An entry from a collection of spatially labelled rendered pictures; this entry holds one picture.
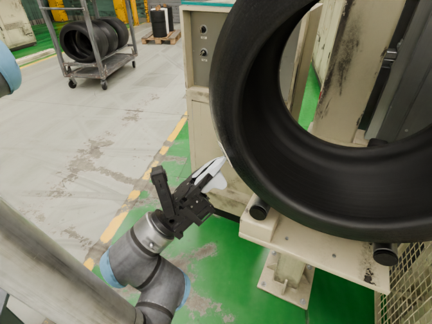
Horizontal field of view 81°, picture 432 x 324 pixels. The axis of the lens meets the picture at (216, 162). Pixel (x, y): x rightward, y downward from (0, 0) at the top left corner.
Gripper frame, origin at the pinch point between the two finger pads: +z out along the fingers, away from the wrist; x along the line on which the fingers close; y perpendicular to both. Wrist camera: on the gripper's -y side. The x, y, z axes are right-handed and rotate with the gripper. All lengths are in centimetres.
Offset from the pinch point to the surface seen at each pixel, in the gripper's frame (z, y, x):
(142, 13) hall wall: 124, -237, -967
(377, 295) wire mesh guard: 7, 96, -16
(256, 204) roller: -1.2, 15.6, -0.2
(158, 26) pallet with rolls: 91, -121, -620
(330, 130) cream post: 31.2, 25.5, -18.0
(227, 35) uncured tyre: 15.5, -17.9, 8.3
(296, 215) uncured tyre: 3.8, 18.4, 8.7
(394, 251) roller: 13.3, 34.9, 16.9
